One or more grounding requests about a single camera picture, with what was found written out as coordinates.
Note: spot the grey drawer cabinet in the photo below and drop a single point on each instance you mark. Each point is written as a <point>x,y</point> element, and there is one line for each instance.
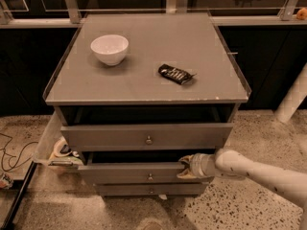
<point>85,91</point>

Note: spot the metal window railing frame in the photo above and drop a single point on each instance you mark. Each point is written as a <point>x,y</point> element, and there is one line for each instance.
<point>72,13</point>

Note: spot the tape roll in bin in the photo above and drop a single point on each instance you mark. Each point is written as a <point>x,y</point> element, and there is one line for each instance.
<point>61,148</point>

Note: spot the orange fruit on ledge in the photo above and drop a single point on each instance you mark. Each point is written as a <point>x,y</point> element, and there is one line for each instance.
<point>301,14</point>

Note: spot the clear plastic bin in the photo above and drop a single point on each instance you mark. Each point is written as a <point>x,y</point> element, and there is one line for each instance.
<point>44,153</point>

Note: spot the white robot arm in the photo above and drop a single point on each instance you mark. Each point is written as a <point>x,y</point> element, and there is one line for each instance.
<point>228,163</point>

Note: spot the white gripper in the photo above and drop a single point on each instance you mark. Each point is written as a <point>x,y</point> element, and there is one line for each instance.
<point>199,166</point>

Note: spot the black snack wrapper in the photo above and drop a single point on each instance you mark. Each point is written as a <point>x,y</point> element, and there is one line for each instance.
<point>174,74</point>

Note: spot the white ceramic bowl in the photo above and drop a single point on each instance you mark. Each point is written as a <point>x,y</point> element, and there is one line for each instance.
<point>110,49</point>

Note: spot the grey top drawer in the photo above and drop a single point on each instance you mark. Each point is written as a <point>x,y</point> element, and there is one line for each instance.
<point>147,137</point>

